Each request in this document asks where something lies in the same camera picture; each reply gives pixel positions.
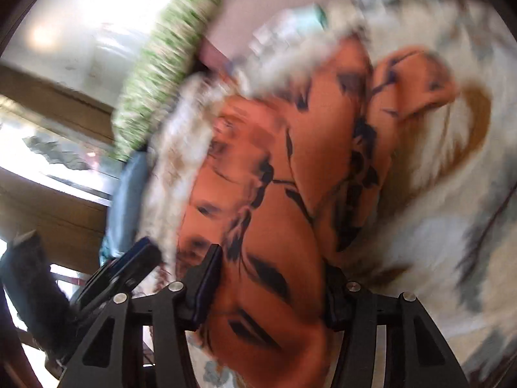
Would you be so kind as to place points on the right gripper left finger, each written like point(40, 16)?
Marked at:
point(141, 342)

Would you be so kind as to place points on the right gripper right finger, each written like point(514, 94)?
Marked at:
point(416, 353)

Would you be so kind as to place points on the orange black floral blouse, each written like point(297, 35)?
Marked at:
point(287, 184)

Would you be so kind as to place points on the cream leaf pattern blanket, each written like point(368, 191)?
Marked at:
point(444, 223)

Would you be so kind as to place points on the blue folded cloth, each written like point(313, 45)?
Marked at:
point(124, 212)

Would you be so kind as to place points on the wooden door with stained glass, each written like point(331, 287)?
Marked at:
point(56, 173)

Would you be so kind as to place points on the green checkered pillow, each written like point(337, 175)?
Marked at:
point(162, 65)

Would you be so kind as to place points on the white and teal small cloth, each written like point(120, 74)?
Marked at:
point(288, 26)

